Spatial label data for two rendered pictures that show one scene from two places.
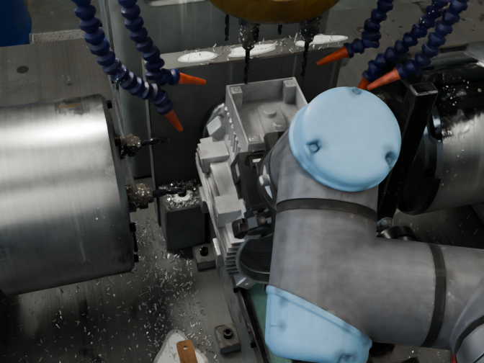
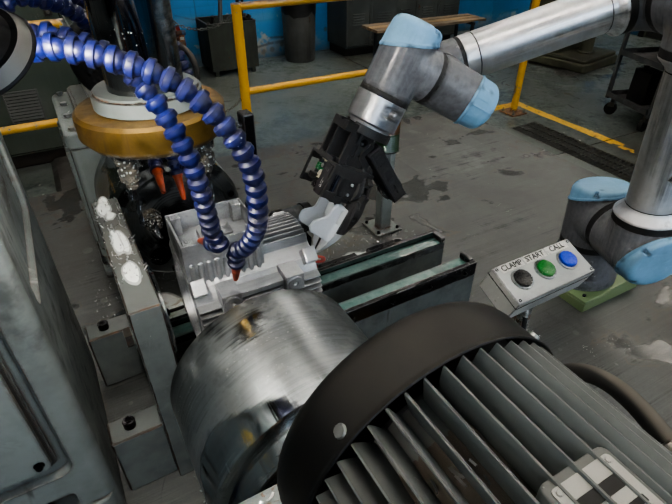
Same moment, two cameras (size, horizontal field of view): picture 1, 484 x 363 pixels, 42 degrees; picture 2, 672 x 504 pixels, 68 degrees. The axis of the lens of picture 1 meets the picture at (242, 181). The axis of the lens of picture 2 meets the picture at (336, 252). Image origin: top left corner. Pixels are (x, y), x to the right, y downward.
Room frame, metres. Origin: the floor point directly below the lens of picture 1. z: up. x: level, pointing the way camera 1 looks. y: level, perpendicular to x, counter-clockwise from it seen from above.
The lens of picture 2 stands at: (0.57, 0.63, 1.54)
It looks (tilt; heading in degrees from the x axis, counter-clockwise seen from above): 36 degrees down; 259
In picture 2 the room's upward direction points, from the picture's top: straight up
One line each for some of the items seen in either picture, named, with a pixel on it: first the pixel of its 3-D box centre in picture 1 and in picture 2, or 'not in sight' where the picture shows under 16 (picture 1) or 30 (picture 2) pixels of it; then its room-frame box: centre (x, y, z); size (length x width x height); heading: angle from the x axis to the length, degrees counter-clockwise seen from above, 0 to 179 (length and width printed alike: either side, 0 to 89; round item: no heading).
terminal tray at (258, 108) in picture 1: (270, 128); (215, 240); (0.63, -0.03, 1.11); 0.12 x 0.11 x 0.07; 17
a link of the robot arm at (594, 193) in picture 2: not in sight; (598, 210); (-0.15, -0.17, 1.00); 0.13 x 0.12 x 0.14; 87
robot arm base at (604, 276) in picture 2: not in sight; (584, 253); (-0.16, -0.17, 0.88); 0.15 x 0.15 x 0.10
